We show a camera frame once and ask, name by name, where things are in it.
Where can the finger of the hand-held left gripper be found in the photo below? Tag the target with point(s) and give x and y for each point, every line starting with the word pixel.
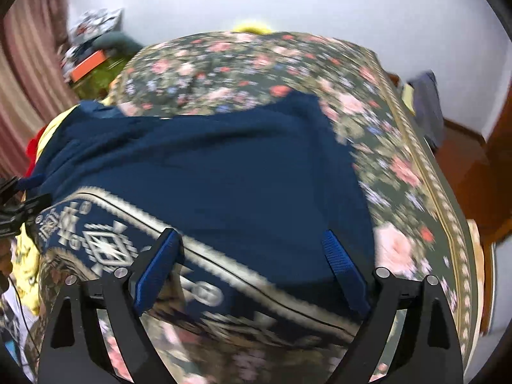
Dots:
pixel 36 204

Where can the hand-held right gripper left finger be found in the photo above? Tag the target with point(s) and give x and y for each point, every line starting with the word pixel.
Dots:
pixel 156 272

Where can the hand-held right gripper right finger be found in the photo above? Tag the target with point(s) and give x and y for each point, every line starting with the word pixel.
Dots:
pixel 344 272

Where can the navy patterned garment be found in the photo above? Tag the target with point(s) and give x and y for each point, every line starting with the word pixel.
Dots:
pixel 224 176

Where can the red cloth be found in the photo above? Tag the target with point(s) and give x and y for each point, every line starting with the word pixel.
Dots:
pixel 34 148

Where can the blue cloth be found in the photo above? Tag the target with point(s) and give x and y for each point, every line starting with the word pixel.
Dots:
pixel 96 108

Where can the green cloth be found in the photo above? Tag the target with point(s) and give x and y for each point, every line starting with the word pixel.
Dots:
pixel 100 84

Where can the striped curtain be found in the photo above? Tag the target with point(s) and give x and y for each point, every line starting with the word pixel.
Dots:
pixel 32 68

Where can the orange box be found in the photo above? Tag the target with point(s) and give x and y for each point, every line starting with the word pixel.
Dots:
pixel 88 66

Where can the dark grey cushion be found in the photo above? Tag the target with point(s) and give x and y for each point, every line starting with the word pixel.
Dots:
pixel 118 42

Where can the grey hanging garment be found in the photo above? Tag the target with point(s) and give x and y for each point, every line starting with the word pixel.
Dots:
pixel 430 108

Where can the printed cloth pile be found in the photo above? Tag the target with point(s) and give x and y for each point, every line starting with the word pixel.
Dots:
pixel 94 24

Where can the pale yellow cloth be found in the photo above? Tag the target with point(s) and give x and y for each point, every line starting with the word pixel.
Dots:
pixel 408 94

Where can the floral bedspread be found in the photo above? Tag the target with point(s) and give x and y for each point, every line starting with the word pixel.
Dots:
pixel 240 72

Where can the bright yellow object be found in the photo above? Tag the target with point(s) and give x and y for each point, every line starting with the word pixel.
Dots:
pixel 252 27

